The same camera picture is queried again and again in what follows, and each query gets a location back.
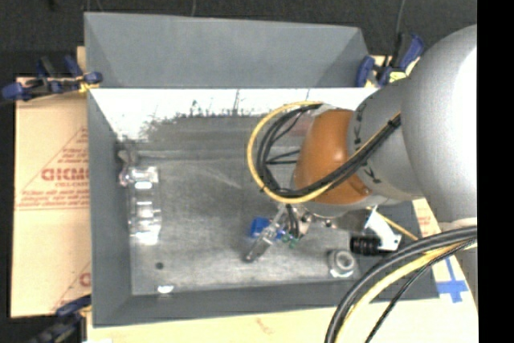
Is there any tall clear glass block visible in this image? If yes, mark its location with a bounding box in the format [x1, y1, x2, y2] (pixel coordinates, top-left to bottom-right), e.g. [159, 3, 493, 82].
[128, 191, 164, 247]

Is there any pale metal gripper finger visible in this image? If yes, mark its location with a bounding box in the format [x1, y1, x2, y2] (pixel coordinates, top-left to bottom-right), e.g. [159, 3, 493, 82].
[244, 218, 284, 263]

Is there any black cylinder on white bracket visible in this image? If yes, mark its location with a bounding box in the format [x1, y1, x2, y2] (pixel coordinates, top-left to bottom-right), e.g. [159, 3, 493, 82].
[349, 206, 403, 256]

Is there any brown cardboard board red print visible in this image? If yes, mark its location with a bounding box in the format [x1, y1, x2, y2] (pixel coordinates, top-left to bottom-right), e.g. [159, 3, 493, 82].
[9, 46, 93, 319]

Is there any grey metal bin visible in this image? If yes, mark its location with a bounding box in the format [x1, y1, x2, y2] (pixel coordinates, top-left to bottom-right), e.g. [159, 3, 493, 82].
[83, 11, 439, 327]

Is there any small blue block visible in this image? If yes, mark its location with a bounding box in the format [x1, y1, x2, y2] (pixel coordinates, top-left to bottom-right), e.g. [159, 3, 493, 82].
[249, 216, 271, 239]

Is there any small grey round cup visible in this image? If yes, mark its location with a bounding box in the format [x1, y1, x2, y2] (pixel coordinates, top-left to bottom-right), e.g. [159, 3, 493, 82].
[325, 248, 357, 280]

